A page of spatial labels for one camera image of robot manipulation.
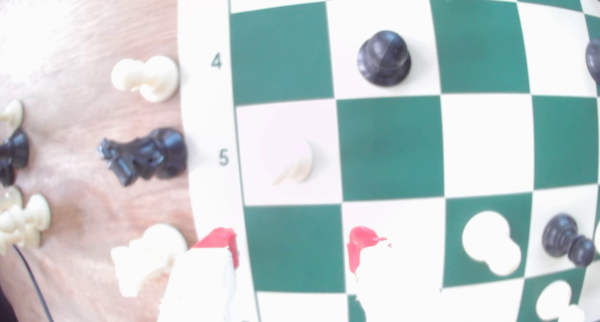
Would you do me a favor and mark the black cable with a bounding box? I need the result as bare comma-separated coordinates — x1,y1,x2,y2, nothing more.
13,245,54,322

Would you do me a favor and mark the white chess knight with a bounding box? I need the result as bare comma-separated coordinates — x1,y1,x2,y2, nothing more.
111,224,189,298

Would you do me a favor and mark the green and white chess mat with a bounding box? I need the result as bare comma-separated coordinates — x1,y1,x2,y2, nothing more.
177,0,600,322

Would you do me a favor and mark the white chess pawn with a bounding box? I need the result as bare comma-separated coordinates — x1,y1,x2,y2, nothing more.
462,211,522,277
535,280,587,322
260,137,314,187
111,55,181,103
0,99,24,131

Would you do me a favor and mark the white chess piece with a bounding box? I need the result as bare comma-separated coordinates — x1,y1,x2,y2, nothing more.
0,193,51,256

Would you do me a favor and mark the black chess piece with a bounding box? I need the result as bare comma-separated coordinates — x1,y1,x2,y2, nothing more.
0,129,30,188

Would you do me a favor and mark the black chess rook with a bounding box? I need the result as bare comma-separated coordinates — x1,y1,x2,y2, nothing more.
585,38,600,84

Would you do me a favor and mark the black chess knight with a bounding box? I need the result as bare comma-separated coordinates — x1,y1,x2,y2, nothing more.
97,127,188,188

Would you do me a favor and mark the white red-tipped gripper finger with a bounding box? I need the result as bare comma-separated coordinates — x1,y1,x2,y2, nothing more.
347,225,444,322
157,227,241,322

